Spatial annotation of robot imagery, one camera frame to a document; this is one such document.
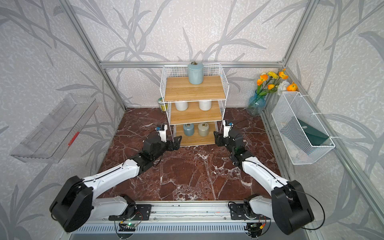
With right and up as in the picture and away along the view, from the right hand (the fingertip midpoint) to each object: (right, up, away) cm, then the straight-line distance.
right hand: (218, 131), depth 85 cm
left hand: (-25, -3, -2) cm, 25 cm away
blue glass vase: (+31, +18, +24) cm, 43 cm away
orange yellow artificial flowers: (+38, +33, +17) cm, 53 cm away
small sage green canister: (-8, 0, +12) cm, 15 cm away
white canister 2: (-8, +14, -2) cm, 16 cm away
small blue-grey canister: (-18, 0, +12) cm, 22 cm away
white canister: (-21, +14, -1) cm, 25 cm away
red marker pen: (-66, -2, -20) cm, 69 cm away
